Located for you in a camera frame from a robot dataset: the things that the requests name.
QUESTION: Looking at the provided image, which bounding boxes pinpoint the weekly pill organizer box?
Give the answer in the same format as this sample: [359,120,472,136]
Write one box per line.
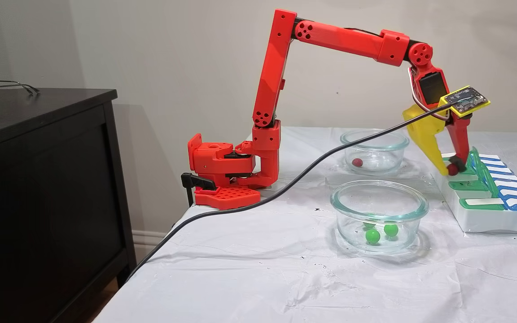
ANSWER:
[431,146,517,236]

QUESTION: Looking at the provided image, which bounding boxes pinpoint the glass bowl for red pills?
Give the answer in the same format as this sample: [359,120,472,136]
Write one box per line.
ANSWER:
[341,129,410,176]

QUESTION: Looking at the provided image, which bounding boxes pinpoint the glass bowl for green pills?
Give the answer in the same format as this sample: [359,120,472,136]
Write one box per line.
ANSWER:
[330,180,430,254]

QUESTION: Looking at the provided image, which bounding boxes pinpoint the white tablecloth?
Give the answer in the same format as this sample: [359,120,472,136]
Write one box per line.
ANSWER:
[92,127,517,323]

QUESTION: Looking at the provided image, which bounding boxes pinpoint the black table clamp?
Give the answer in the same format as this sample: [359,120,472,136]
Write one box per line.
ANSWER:
[181,173,217,207]

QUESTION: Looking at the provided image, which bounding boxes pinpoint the black wooden cabinet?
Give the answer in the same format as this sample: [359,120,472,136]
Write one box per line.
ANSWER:
[0,88,138,323]

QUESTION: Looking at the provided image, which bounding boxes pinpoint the eyeglasses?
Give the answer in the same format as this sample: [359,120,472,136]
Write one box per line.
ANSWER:
[0,79,40,105]

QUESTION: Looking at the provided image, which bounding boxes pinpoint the white red servo wire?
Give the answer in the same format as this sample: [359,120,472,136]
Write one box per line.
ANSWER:
[408,66,451,121]

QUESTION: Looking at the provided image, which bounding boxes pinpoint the camera circuit board yellow frame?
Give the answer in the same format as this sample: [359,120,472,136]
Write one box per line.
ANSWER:
[440,85,491,118]

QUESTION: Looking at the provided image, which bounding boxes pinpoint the black camera cable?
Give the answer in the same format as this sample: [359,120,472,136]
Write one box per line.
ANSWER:
[125,101,459,282]

